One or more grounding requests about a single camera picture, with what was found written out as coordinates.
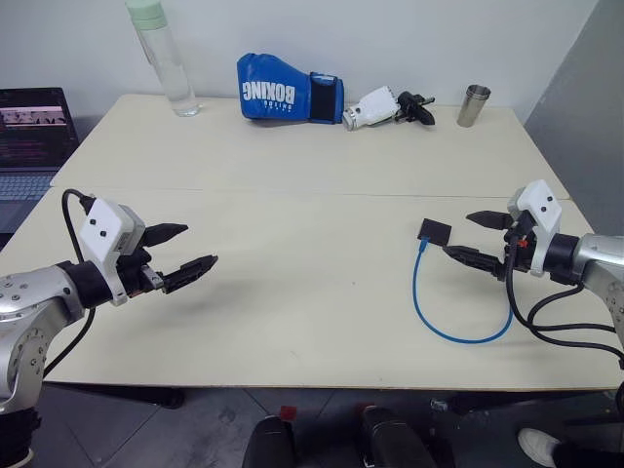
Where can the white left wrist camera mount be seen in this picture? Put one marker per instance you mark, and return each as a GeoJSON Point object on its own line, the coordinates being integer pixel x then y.
{"type": "Point", "coordinates": [105, 229]}

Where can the small red object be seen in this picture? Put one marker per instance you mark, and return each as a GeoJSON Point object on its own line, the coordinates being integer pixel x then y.
{"type": "Point", "coordinates": [288, 413]}

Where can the open laptop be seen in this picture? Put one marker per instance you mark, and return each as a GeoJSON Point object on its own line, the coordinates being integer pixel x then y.
{"type": "Point", "coordinates": [29, 141]}

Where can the blue boxing glove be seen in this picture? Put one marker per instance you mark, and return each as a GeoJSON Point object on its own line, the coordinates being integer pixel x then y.
{"type": "Point", "coordinates": [273, 88]}

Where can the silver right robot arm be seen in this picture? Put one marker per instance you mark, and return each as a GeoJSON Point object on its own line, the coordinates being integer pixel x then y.
{"type": "Point", "coordinates": [597, 263]}

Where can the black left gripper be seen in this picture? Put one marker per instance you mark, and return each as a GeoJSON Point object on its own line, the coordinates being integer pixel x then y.
{"type": "Point", "coordinates": [139, 278]}

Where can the small black rectangular box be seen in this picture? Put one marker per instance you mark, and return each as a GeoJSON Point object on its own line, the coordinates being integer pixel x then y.
{"type": "Point", "coordinates": [435, 231]}

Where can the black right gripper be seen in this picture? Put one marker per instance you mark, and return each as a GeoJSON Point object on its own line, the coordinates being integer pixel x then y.
{"type": "Point", "coordinates": [524, 253]}

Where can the dark trouser leg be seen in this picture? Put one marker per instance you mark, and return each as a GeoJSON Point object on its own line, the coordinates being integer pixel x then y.
{"type": "Point", "coordinates": [590, 456]}

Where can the white and black spare gripper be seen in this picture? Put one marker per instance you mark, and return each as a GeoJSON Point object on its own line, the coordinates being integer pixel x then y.
{"type": "Point", "coordinates": [373, 109]}

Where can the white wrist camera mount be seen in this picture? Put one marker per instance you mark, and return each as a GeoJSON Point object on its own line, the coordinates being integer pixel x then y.
{"type": "Point", "coordinates": [541, 205]}
{"type": "Point", "coordinates": [105, 229]}

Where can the steel cup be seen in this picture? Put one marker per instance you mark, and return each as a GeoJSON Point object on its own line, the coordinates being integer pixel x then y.
{"type": "Point", "coordinates": [474, 105]}

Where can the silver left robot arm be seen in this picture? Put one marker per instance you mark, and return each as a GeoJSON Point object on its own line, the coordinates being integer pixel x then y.
{"type": "Point", "coordinates": [29, 302]}

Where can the white sneaker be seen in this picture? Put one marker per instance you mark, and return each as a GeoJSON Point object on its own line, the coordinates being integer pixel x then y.
{"type": "Point", "coordinates": [538, 446]}

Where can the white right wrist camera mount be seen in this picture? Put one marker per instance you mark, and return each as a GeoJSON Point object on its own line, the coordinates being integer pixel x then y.
{"type": "Point", "coordinates": [541, 205]}

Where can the dark rounded shape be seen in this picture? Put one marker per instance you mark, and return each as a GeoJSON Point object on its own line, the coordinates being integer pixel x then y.
{"type": "Point", "coordinates": [400, 439]}
{"type": "Point", "coordinates": [268, 446]}

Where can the clear bottle with green lid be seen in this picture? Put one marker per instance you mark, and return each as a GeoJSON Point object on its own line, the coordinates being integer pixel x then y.
{"type": "Point", "coordinates": [170, 68]}

